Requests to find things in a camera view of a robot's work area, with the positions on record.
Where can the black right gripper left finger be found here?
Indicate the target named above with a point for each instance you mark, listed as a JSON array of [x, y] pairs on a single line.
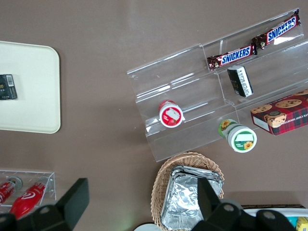
[[72, 199]]

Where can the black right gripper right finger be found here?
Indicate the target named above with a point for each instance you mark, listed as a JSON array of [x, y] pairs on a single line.
[[208, 202]]

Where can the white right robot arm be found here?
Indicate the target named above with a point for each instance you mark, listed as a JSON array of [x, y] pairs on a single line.
[[145, 228]]

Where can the oval light wicker basket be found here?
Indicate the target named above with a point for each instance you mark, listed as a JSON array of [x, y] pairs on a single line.
[[160, 183]]

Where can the white rectangular snack tray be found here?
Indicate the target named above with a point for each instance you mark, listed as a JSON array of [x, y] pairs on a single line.
[[276, 211]]

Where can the cream plastic tray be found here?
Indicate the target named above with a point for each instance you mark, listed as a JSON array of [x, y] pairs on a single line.
[[33, 96]]

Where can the aluminium foil container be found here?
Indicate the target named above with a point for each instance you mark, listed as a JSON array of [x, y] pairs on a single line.
[[183, 199], [192, 169]]

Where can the clear acrylic bottle rack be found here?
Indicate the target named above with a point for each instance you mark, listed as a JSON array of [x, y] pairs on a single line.
[[49, 183]]

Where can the red cola bottle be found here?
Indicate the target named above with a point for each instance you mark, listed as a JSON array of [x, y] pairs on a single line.
[[5, 192], [26, 199]]

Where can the green sunflower yogurt cup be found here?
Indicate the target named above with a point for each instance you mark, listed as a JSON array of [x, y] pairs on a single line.
[[241, 139]]

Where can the teal snack packet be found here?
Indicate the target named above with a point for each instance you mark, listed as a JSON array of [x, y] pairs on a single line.
[[292, 221]]

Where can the red strawberry yogurt cup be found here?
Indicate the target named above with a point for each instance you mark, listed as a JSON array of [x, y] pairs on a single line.
[[171, 115]]

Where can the yellow snack packet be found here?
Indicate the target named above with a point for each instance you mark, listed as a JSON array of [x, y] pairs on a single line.
[[303, 224]]

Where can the red tartan cookie box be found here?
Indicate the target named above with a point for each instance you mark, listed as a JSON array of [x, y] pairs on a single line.
[[284, 113]]

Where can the clear acrylic stepped display stand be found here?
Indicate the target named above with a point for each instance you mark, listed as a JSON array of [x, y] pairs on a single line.
[[183, 84]]

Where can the small black white-sided box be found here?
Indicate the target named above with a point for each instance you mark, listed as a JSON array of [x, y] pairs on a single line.
[[240, 81]]

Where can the black card box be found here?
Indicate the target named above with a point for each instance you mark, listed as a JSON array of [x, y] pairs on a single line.
[[7, 86]]

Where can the Snickers chocolate bar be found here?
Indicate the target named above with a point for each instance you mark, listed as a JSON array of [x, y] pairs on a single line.
[[276, 31], [232, 58]]

